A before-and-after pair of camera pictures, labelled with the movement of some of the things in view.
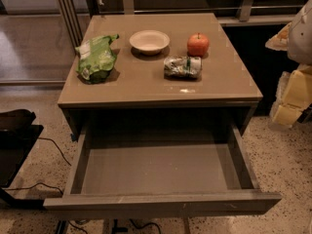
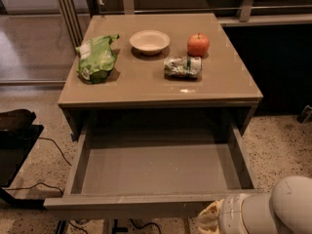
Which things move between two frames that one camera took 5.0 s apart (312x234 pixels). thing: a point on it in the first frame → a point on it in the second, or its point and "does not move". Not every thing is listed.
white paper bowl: (149, 42) does not move
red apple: (198, 44) does not move
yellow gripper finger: (280, 41) → (221, 216)
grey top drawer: (158, 168) does not move
